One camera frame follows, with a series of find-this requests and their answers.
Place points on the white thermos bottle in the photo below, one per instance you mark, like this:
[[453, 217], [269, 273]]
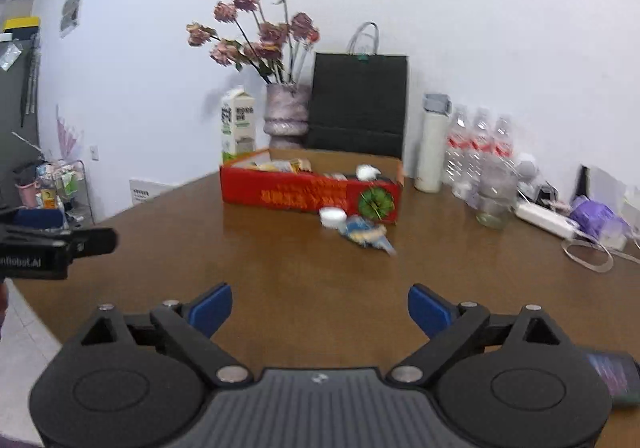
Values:
[[435, 124]]

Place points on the pink ceramic vase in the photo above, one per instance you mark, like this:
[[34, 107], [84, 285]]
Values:
[[286, 115]]

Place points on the black paper bag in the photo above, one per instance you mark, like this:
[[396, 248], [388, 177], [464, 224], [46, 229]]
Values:
[[358, 98]]

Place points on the water bottle left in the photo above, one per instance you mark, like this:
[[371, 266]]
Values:
[[457, 145]]

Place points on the water bottle middle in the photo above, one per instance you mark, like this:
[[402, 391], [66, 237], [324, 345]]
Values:
[[480, 143]]

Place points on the clear glass cup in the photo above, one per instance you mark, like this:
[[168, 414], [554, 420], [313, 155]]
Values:
[[496, 193]]

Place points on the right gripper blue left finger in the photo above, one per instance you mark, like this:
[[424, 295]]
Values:
[[184, 333]]

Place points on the dried pink roses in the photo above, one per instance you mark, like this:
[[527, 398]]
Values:
[[272, 40]]

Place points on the white power strip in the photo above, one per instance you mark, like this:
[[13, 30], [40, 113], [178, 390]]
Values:
[[546, 220]]

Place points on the milk carton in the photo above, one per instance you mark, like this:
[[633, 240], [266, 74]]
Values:
[[237, 124]]

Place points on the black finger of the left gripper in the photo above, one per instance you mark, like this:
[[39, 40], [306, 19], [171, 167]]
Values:
[[35, 246]]

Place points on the metal storage rack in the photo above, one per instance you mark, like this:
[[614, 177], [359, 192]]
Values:
[[60, 184]]

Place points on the purple pouch on box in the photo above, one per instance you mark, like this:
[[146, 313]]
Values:
[[599, 222]]

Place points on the water bottle right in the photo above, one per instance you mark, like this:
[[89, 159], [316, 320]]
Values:
[[503, 138]]

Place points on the white round camera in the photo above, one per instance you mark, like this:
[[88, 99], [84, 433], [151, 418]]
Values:
[[526, 168]]

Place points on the black smartphone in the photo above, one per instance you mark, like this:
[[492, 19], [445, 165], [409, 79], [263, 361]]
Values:
[[620, 373]]

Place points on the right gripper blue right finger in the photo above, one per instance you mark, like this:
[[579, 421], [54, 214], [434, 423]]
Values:
[[454, 332]]

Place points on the water bottle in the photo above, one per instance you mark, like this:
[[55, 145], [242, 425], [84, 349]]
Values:
[[503, 138], [457, 145], [480, 143]]

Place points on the white wall panel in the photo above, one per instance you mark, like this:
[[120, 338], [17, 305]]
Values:
[[143, 190]]

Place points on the white bottle cap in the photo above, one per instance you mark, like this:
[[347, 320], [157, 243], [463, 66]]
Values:
[[332, 217]]

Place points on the blue yellow snack packet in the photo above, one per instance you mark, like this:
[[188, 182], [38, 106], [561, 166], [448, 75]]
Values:
[[366, 234]]

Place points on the red cardboard box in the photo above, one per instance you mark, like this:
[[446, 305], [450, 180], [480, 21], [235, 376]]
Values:
[[308, 180]]

